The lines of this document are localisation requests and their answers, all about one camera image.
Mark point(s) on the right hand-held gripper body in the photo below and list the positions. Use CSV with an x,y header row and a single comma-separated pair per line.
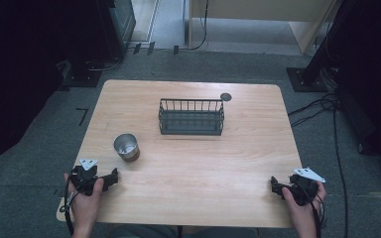
x,y
303,190

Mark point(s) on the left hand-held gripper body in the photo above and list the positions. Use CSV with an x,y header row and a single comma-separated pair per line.
x,y
85,180

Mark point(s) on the metal cup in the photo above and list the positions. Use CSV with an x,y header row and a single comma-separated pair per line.
x,y
126,147

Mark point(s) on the person's left hand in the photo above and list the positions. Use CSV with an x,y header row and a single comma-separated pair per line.
x,y
86,206

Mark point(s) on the black metal stand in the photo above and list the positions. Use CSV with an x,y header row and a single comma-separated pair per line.
x,y
311,77
81,76

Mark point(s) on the light wooden desk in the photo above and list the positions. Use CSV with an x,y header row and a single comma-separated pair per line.
x,y
261,8

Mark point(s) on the black cabinet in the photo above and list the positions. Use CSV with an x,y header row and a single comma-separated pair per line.
x,y
122,23

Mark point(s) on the person's right hand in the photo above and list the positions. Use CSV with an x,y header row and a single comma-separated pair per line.
x,y
299,213

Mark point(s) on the black round table grommet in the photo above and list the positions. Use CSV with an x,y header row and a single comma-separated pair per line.
x,y
226,96

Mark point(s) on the dark curtain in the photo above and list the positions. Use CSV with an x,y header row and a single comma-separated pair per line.
x,y
16,72
373,72

